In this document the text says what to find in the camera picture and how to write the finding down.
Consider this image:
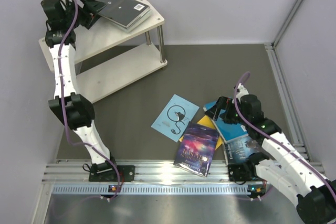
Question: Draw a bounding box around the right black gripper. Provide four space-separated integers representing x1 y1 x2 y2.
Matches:
205 95 250 126

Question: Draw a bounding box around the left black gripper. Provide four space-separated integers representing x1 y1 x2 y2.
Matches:
62 0 105 29

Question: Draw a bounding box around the blue paperback book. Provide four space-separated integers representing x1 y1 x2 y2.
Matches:
208 115 248 144

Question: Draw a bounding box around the black shiny book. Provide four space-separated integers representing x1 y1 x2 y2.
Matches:
97 0 152 31

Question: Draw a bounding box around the pale green book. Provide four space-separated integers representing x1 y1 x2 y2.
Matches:
117 0 152 32

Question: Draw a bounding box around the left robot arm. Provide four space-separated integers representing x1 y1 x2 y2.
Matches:
41 0 119 180

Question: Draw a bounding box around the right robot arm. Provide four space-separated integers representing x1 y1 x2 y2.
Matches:
205 94 335 223

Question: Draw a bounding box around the yellow book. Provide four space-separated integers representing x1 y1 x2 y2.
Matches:
177 116 222 156

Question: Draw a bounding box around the light blue cat book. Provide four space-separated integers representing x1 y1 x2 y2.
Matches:
151 94 199 142

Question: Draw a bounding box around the dark blue castle book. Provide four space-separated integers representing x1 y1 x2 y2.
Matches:
224 136 262 164

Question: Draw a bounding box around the purple Robinson Crusoe book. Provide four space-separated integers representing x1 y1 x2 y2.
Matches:
174 122 219 178

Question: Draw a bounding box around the white two-tier shelf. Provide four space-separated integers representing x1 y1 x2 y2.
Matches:
38 0 169 103

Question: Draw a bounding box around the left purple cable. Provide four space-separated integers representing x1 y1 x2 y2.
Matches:
38 0 121 198

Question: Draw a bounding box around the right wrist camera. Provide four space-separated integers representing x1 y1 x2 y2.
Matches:
234 83 249 101

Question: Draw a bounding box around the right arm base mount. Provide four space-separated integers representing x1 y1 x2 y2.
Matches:
228 158 262 183

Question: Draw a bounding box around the aluminium frame profile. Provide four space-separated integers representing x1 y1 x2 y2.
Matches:
271 0 323 49

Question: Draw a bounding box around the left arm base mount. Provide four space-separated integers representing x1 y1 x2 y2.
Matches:
89 164 135 182

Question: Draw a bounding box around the slotted cable duct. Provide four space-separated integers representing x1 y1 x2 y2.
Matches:
52 184 251 195

